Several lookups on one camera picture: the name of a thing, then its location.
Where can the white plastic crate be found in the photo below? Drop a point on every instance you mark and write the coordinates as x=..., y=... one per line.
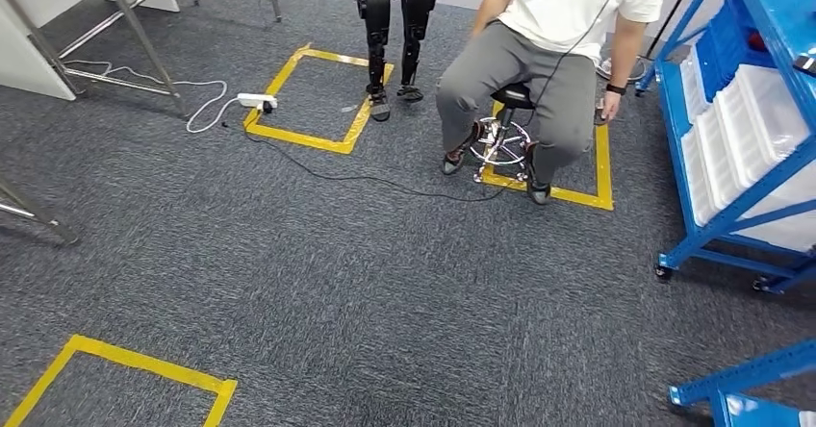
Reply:
x=698, y=175
x=691, y=86
x=758, y=131

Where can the black flat plastic part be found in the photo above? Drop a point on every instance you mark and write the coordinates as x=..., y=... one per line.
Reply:
x=805, y=65

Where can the stainless steel table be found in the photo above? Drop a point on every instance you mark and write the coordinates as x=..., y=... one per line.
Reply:
x=140, y=35

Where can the person's left hand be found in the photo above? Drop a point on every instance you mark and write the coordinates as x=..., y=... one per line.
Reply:
x=612, y=107

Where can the person's left forearm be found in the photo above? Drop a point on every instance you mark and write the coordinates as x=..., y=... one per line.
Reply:
x=626, y=51

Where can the black robot legs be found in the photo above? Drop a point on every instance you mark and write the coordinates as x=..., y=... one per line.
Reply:
x=376, y=29

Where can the white cabinet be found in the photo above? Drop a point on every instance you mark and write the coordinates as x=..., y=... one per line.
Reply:
x=32, y=67

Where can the person's right forearm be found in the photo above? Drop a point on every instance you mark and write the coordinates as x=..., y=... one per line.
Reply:
x=491, y=7

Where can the chrome stool with black seat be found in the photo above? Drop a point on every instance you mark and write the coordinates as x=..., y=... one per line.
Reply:
x=513, y=96

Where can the person's shoe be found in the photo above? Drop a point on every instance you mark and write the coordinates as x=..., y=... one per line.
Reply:
x=456, y=160
x=539, y=191

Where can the white power strip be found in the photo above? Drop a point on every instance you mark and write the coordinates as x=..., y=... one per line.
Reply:
x=255, y=100

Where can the person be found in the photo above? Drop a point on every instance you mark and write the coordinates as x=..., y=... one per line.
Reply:
x=554, y=3

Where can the yellow floor tape square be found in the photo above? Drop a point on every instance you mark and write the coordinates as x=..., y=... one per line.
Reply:
x=306, y=137
x=140, y=363
x=602, y=169

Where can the blue plastic crate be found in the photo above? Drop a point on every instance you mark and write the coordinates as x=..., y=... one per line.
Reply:
x=727, y=48

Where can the black wristwatch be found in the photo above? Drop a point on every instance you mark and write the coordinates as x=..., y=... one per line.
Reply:
x=616, y=89

